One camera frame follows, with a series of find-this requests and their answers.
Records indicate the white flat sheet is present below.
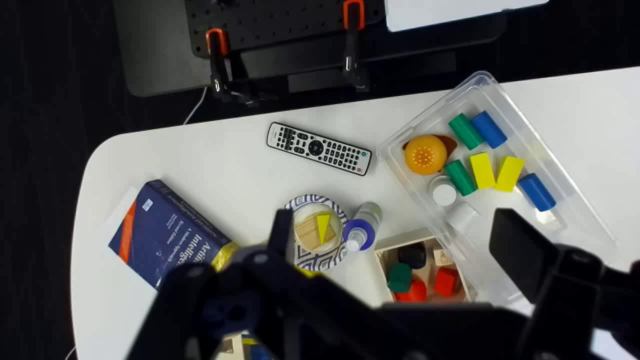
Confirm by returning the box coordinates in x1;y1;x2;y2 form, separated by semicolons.
384;0;549;34

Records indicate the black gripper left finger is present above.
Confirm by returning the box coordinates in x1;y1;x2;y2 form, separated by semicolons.
265;209;296;268

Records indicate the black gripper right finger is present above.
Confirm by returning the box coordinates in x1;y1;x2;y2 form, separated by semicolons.
487;207;561;306

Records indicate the black remote control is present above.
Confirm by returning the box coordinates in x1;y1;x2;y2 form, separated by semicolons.
264;120;376;178

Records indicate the blue toy cylinder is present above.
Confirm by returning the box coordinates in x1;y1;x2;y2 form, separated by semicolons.
518;173;558;214
469;111;510;151

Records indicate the white toy cylinder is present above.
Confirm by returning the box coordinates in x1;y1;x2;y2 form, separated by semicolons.
445;202;479;236
428;178;460;209

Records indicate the thin white cable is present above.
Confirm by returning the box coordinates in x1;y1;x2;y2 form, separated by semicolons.
182;85;211;127

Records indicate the wooden shape sorter cube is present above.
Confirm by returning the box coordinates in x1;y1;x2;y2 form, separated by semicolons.
214;330;257;360

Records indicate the green toy block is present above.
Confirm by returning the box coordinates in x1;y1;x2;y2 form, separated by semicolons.
386;260;414;294

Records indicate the black perforated mounting board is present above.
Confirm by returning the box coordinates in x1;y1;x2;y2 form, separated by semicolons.
184;0;386;58

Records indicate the small plain wooden block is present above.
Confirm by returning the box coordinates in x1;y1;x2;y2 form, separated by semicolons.
430;246;457;270

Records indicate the clear plastic storage box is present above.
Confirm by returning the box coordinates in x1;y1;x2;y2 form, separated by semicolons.
381;69;618;297

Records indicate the brown toy piece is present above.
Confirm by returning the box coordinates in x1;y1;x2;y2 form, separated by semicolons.
436;135;460;154

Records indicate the small clear sanitizer bottle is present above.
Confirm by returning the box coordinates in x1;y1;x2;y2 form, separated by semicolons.
342;200;384;255

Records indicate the black toy block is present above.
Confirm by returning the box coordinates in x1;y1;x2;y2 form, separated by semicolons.
395;243;428;270

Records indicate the red toy block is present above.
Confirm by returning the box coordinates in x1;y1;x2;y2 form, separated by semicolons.
432;267;463;298

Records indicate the red toy cylinder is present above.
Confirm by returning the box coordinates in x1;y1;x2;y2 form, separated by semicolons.
395;277;428;306

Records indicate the blue patterned bowl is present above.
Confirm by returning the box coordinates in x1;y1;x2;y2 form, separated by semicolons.
281;193;354;272

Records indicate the blue hardcover book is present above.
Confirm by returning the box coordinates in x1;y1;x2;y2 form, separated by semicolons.
105;178;235;291

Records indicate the orange perforated ball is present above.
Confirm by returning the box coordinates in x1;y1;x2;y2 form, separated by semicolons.
401;135;450;177

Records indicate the small bowl with items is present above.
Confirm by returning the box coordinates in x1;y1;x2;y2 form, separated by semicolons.
371;229;476;309

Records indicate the green toy cylinder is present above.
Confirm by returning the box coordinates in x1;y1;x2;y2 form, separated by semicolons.
444;158;478;198
445;112;485;153

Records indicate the yellow flat toy block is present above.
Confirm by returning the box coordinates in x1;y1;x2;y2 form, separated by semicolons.
467;153;498;193
493;154;525;194

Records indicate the black orange bar clamp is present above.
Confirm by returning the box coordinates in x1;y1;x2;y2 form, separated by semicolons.
340;0;371;92
204;27;252;103

